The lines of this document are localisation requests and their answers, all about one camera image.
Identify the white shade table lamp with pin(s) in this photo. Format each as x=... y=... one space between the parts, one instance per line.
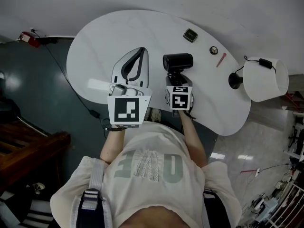
x=263 y=82

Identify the dark rectangular compact case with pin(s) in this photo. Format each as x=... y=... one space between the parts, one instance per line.
x=190 y=35

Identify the person's left white shoe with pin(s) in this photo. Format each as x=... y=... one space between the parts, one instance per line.
x=147 y=115

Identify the black power adapter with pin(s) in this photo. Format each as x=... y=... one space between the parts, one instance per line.
x=94 y=113

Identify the person's white shoe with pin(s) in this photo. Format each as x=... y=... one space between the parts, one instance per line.
x=156 y=115
x=147 y=115

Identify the dark brown wooden furniture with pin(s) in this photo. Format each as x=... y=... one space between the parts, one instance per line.
x=26 y=151

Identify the round black compact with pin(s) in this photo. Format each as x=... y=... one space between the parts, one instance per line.
x=213 y=50

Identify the black power strip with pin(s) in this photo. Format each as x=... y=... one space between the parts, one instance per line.
x=48 y=40

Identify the red fire extinguisher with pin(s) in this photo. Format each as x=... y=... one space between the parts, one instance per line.
x=29 y=39

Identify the person's left forearm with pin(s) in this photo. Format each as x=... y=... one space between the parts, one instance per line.
x=111 y=146

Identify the striped black white cloth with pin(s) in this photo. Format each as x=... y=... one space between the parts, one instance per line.
x=39 y=212

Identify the person's right white shoe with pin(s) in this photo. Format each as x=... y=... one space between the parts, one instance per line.
x=156 y=115

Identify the white power strip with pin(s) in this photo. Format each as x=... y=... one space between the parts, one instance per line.
x=258 y=172

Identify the black bag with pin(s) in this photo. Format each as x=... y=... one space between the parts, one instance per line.
x=9 y=109

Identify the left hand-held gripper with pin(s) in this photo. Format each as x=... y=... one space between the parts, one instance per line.
x=126 y=108

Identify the person's cream printed shirt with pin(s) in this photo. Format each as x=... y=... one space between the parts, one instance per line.
x=152 y=174

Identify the person's right forearm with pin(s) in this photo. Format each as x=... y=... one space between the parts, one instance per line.
x=192 y=139

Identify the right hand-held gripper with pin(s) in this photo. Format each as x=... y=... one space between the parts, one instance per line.
x=179 y=100

